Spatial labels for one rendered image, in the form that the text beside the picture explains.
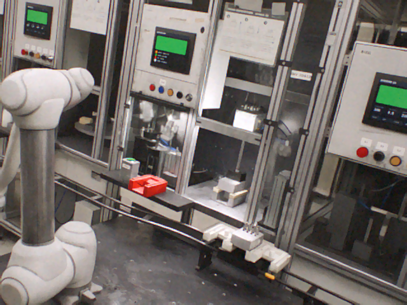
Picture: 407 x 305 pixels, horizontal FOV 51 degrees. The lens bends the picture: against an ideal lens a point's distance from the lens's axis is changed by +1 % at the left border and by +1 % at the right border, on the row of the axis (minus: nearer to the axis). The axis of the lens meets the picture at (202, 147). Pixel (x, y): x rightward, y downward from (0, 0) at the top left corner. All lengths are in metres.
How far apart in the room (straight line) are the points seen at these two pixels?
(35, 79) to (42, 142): 0.19
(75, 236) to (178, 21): 1.16
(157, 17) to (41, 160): 1.15
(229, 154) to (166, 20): 0.85
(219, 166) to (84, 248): 1.19
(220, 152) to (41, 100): 1.45
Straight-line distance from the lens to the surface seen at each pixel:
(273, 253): 1.88
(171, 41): 2.17
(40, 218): 1.44
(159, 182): 2.17
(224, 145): 2.53
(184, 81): 2.14
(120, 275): 1.90
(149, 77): 2.27
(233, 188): 2.18
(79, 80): 1.44
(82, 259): 1.62
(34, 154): 1.38
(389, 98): 1.74
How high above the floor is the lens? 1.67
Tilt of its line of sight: 13 degrees down
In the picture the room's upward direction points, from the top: 11 degrees clockwise
